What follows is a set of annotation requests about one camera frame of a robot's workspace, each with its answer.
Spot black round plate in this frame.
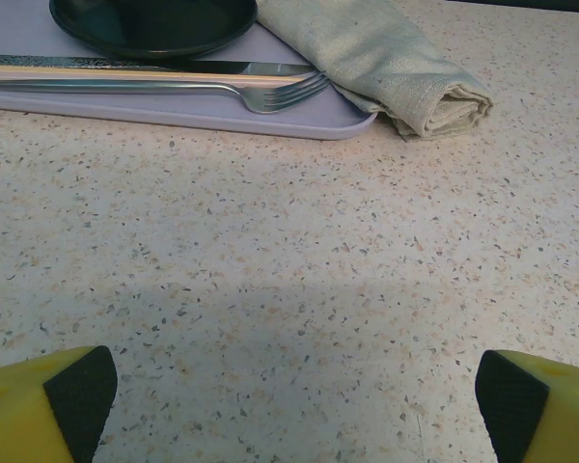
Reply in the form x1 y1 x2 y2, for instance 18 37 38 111
48 0 260 61

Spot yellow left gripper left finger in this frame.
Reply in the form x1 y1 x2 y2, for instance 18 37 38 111
0 344 120 463

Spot light wooden chopsticks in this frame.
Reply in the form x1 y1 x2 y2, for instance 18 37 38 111
0 64 320 85

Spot lavender plastic tray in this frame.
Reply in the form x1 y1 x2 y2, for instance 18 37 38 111
0 0 379 142

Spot folded beige cloth napkin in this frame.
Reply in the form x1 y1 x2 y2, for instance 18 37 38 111
254 0 496 143

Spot steel fork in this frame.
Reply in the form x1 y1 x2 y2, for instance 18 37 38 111
0 71 331 116

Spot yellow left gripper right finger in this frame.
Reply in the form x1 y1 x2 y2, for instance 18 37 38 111
476 349 579 463

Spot steel table knife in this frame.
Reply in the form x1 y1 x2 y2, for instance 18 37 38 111
0 53 316 77

